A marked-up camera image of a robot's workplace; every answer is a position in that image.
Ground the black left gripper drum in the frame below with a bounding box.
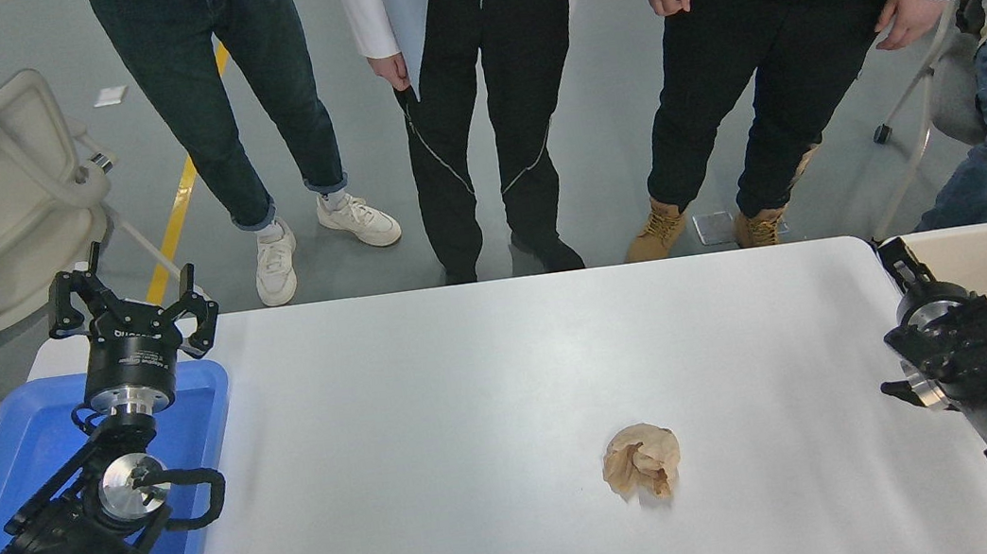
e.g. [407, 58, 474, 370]
[75, 294, 191, 408]

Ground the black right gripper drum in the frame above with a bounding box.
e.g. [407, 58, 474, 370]
[893, 276, 975, 329]

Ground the tan paper ball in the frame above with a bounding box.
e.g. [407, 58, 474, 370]
[597, 419, 687, 508]

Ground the person's left hand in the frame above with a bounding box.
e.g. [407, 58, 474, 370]
[870, 0, 960, 53]

